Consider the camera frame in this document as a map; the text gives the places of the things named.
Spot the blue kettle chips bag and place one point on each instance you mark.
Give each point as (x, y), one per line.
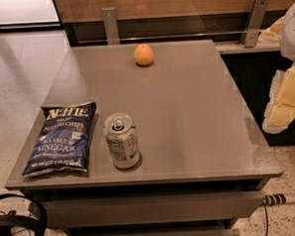
(63, 141)

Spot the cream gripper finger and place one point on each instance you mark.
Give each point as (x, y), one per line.
(280, 110)

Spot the right metal bracket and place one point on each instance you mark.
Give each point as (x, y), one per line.
(250, 35)

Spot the silver 7up soda can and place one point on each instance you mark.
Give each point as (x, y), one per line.
(122, 140)

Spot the wooden wall panel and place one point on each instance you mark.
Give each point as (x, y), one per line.
(91, 10)

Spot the left metal bracket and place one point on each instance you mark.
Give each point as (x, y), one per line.
(111, 26)

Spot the grey upper drawer front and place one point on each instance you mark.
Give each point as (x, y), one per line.
(152, 209)

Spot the white power strip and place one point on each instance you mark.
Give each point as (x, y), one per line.
(279, 199)

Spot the orange fruit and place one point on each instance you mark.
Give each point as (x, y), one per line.
(143, 54)

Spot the metal bracket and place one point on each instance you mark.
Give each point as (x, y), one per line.
(111, 26)
(250, 35)

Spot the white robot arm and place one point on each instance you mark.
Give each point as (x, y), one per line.
(286, 29)

